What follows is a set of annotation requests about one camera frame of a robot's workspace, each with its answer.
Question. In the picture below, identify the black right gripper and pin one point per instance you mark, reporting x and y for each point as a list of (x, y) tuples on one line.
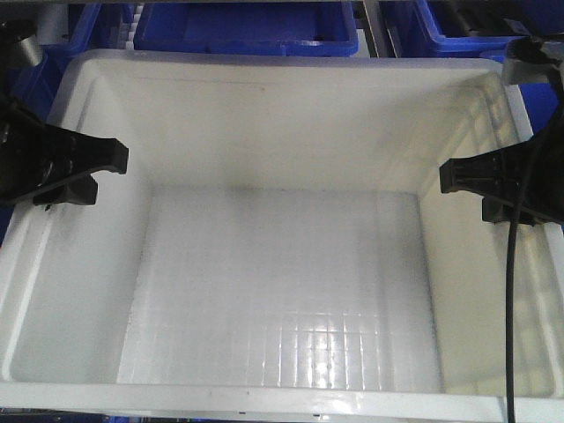
[(497, 175)]

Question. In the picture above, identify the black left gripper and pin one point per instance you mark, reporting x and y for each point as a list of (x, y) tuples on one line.
[(32, 149)]

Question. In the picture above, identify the white plastic tote bin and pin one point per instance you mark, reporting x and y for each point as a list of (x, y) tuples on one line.
[(279, 248)]

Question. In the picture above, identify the blue bin left shelf rear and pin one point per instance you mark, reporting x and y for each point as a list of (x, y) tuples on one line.
[(86, 27)]

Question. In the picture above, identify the blue bin shelf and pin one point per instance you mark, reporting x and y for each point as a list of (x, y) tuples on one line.
[(86, 27), (470, 28)]

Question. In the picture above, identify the blue bin right shelf rear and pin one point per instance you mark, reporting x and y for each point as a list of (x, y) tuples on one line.
[(470, 28)]

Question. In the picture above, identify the blue bin behind centre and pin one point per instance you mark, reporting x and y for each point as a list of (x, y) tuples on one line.
[(324, 29)]

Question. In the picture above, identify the white roller strip rear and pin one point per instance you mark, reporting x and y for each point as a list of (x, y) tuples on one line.
[(132, 26)]

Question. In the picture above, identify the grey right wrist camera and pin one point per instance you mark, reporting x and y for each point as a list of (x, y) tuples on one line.
[(533, 59)]

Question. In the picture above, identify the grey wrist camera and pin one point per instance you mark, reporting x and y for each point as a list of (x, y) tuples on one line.
[(19, 45), (533, 59)]

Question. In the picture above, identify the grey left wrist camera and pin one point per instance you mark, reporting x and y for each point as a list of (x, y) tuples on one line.
[(19, 45)]

